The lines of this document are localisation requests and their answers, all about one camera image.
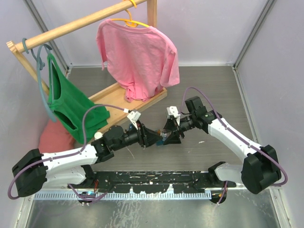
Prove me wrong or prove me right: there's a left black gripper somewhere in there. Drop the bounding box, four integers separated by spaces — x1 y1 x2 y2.
113 119 162 151

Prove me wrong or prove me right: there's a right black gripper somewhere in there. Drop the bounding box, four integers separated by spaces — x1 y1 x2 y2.
161 114 196 145

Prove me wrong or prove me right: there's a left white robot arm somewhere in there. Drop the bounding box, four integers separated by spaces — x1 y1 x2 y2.
12 122 162 198

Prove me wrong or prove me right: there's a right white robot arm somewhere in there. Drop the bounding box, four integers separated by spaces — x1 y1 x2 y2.
161 96 282 194

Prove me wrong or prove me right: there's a wooden clothes rack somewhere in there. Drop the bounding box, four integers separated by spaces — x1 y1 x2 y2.
6 0 168 133

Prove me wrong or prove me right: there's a pink t-shirt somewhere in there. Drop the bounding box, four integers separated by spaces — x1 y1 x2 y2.
96 19 180 102

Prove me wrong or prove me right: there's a green tank top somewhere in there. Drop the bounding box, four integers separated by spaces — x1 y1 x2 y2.
47 53 110 144

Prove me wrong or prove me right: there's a red folded cloth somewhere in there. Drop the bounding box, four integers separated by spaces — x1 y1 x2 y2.
38 120 75 153

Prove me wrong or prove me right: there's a yellow plastic hanger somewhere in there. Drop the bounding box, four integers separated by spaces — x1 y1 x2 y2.
111 9 149 28

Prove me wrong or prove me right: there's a grey-blue plastic hanger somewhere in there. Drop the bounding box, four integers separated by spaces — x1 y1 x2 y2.
30 44 57 122

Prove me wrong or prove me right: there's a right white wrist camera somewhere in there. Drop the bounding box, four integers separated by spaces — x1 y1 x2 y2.
166 106 181 125

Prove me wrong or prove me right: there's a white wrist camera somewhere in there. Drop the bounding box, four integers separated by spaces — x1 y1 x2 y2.
166 106 181 125
127 110 141 128

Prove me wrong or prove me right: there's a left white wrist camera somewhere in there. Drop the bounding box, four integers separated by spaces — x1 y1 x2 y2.
127 110 141 128

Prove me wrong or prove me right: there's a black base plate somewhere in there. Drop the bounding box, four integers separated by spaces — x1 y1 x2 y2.
73 171 225 194

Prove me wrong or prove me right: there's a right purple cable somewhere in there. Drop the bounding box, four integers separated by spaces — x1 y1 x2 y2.
180 86 288 186

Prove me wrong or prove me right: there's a purple cable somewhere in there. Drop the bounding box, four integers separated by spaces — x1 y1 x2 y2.
180 86 288 186
8 104 130 200

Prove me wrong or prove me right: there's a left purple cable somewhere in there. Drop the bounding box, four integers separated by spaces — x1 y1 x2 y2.
8 104 130 200

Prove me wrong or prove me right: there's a white slotted cable duct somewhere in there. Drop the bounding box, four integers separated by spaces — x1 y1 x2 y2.
34 190 212 200

